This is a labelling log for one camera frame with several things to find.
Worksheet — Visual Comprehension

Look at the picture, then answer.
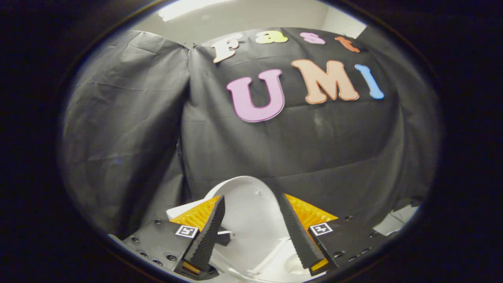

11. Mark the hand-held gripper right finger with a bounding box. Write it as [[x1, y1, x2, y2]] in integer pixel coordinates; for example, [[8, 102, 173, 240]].
[[279, 193, 387, 276]]

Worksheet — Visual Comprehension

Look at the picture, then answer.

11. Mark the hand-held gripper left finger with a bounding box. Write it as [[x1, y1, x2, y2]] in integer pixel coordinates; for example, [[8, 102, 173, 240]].
[[123, 195, 226, 280]]

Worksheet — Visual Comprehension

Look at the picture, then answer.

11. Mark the black backdrop cloth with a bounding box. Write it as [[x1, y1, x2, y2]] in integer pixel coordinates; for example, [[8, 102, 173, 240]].
[[59, 26, 441, 236]]

